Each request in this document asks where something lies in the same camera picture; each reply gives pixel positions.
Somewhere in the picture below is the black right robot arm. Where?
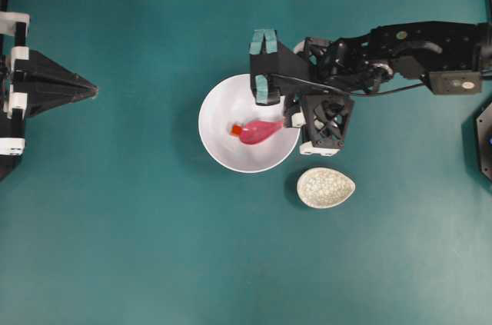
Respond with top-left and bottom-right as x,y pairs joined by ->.
281,22 -> 491,156

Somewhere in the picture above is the pink plastic spoon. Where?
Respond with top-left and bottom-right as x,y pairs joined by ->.
239,120 -> 284,145

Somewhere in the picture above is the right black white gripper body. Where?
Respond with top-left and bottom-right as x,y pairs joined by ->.
284,94 -> 354,156

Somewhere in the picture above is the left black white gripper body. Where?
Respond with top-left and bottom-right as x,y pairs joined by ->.
1,12 -> 30,179

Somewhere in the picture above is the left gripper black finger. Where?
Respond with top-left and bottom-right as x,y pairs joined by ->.
9,48 -> 98,93
9,81 -> 98,120

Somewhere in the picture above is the black camera with teal tape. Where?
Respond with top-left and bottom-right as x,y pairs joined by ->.
249,29 -> 313,106

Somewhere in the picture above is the speckled ceramic spoon rest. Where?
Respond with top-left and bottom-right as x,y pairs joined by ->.
297,167 -> 356,209

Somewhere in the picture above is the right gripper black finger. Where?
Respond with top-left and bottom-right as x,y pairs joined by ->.
283,95 -> 301,120

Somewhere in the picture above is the white round bowl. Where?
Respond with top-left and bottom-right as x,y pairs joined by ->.
198,74 -> 300,173

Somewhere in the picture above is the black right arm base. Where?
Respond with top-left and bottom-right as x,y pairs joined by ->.
461,99 -> 491,187

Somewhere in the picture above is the small red block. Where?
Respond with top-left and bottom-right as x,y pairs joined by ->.
231,124 -> 243,138

